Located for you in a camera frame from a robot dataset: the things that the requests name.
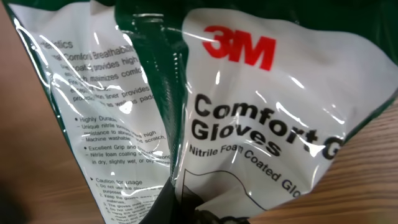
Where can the green 3M package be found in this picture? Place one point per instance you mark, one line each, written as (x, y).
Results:
(243, 105)

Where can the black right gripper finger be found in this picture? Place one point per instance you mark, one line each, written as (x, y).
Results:
(166, 209)

